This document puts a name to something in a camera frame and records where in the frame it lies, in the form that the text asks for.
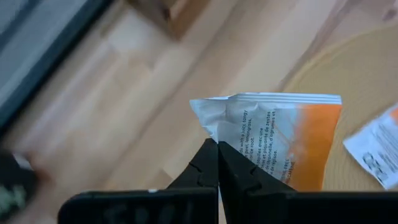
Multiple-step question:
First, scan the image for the round woven straw placemat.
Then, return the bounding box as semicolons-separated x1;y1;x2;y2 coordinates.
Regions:
279;21;398;192

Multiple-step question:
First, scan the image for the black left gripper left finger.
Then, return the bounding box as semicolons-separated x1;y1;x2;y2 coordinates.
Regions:
57;138;219;224

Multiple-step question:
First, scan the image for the spiky green plant dark pot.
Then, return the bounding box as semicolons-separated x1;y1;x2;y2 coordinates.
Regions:
0;149;41;220

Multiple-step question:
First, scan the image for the white orange Tazo tea packet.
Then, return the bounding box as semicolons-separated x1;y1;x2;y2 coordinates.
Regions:
343;104;398;190
189;92;343;192

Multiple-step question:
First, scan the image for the wooden three-compartment box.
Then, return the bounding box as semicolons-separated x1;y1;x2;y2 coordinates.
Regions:
127;0;212;41

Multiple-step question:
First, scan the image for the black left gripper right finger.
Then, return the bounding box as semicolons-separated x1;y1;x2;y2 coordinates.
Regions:
218;141;398;224

